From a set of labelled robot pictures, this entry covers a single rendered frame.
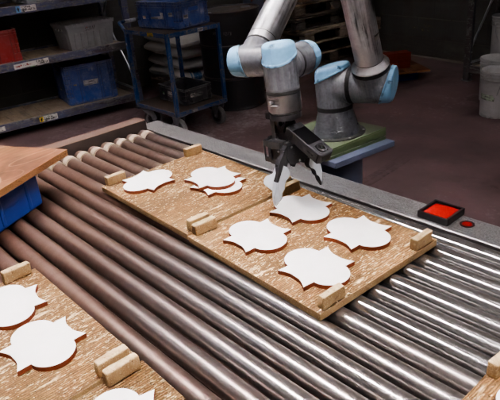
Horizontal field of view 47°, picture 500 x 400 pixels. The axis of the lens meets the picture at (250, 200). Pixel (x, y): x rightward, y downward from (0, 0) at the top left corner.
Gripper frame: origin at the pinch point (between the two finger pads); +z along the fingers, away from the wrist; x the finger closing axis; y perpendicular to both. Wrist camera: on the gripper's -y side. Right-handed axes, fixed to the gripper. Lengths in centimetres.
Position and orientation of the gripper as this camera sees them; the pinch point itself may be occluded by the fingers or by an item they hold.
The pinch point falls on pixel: (301, 196)
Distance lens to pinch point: 133.7
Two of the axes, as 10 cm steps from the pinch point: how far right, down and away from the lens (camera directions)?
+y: -6.3, -2.1, 7.5
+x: -7.6, 3.3, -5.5
